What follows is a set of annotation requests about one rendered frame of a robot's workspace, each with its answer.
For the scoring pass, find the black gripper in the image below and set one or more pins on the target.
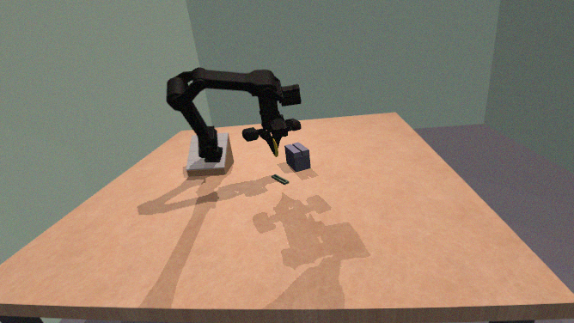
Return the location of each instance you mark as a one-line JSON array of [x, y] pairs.
[[251, 134]]

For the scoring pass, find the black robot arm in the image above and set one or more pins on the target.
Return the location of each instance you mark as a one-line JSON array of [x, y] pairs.
[[261, 83]]

